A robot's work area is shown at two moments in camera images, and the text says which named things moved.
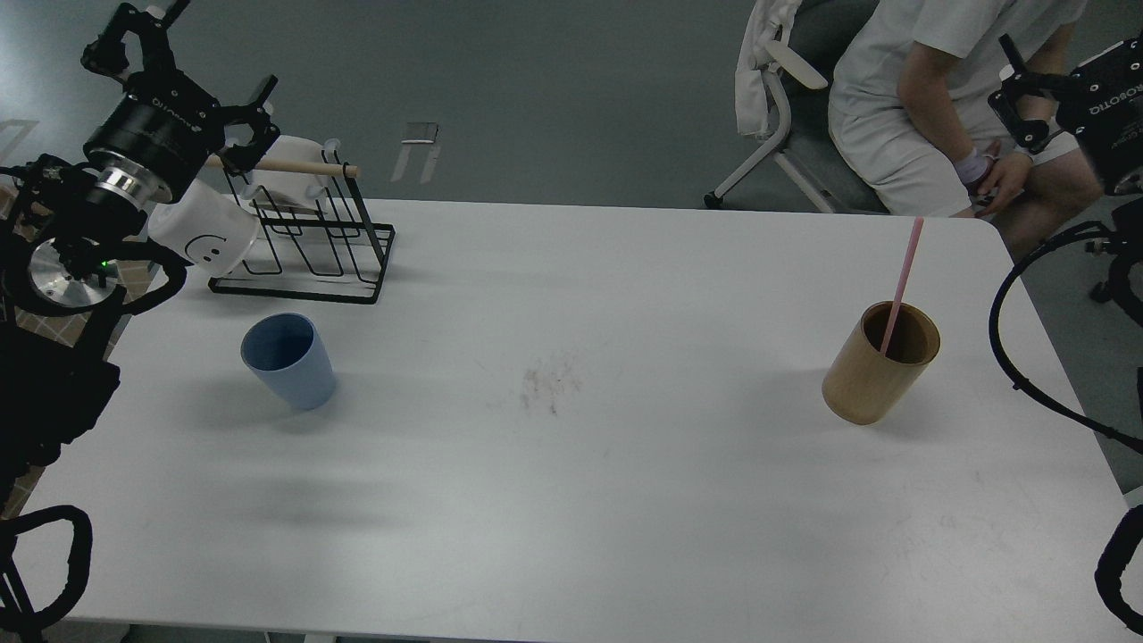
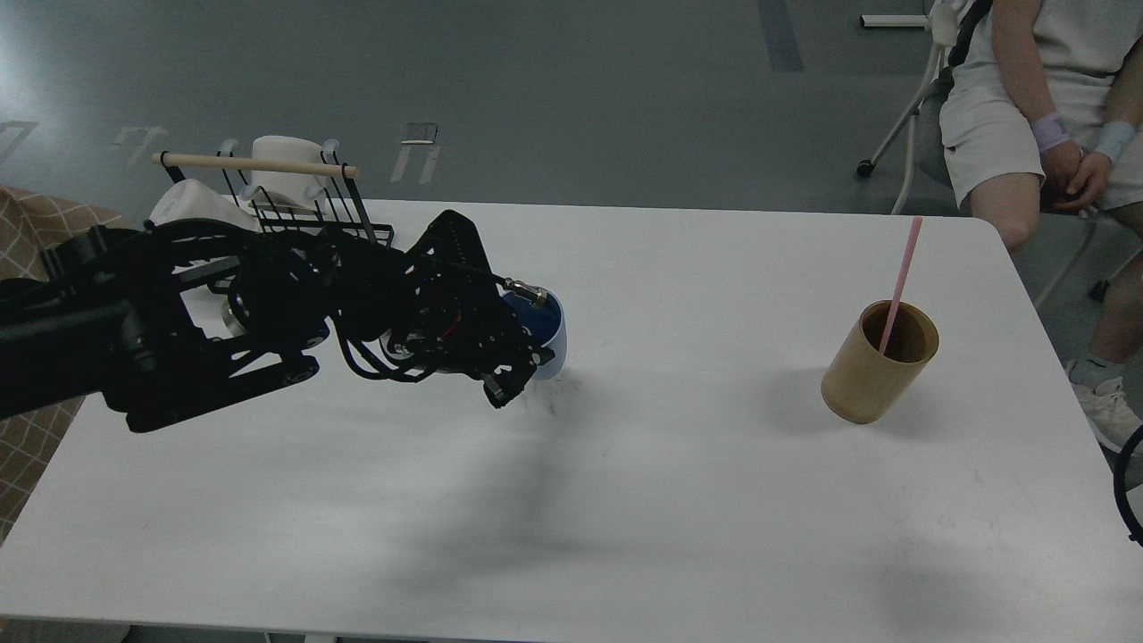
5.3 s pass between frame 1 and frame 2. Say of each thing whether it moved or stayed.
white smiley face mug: stayed
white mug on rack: stayed
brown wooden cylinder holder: stayed
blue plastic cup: moved
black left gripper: moved
